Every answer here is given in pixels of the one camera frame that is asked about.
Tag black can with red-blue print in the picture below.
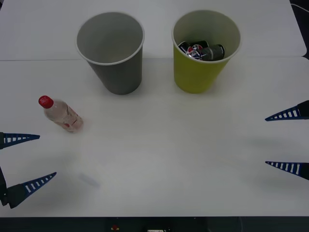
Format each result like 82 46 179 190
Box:
178 40 210 60

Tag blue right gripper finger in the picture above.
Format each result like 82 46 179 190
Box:
265 160 309 181
264 100 309 122

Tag grey plastic bin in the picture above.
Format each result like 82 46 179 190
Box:
76 11 145 96

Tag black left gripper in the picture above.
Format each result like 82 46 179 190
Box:
0 132 57 209

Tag black robot torso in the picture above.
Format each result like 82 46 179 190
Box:
0 216 309 232

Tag yellow-green plastic bin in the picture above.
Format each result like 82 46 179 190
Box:
171 9 242 94

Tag clear bottle with red cap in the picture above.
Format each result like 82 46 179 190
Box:
38 95 84 133

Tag white cable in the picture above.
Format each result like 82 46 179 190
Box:
290 2 309 12

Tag dark grey can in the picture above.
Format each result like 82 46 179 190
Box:
200 43 226 61

